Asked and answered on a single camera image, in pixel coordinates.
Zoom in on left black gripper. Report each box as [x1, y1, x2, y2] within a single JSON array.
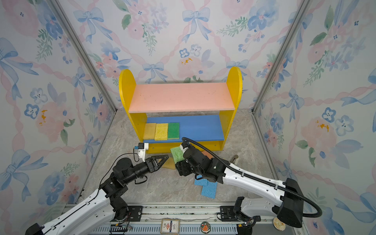
[[123, 155, 167, 186]]

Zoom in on pale yellow sponge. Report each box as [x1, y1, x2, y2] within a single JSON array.
[[143, 123, 156, 140], [162, 158, 176, 170]]

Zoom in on blue sponge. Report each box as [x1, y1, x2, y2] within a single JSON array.
[[194, 178, 208, 186], [201, 181, 217, 199]]

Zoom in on light green sponge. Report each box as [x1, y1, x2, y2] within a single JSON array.
[[170, 147, 185, 164]]

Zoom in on bright yellow sponge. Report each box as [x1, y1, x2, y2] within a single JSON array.
[[154, 123, 168, 141]]

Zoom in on dark green sponge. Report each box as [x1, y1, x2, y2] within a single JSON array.
[[167, 122, 180, 140]]

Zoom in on orange pink sponge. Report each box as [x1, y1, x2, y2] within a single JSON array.
[[201, 151, 213, 159]]

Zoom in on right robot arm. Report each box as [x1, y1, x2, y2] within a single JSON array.
[[170, 146, 304, 228]]

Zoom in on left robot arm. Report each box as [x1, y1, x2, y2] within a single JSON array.
[[25, 155, 169, 235]]

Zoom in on yellow shelf pink blue boards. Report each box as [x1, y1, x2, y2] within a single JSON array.
[[119, 67, 243, 154]]

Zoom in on round dark badge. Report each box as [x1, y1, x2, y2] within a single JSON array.
[[200, 221, 211, 234]]

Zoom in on square printed card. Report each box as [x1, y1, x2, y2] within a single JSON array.
[[160, 218, 180, 235]]

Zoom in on round beige disc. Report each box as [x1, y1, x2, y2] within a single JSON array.
[[273, 217, 286, 231]]

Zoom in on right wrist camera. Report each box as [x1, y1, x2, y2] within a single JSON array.
[[180, 141, 191, 153]]

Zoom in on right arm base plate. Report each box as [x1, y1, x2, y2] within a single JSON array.
[[219, 205, 261, 223]]

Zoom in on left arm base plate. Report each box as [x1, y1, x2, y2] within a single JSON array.
[[114, 205, 143, 222]]

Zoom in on aluminium rail base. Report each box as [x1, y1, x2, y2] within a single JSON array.
[[54, 198, 309, 235]]

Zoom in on black corrugated cable right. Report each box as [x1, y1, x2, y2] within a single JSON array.
[[181, 137, 323, 218]]

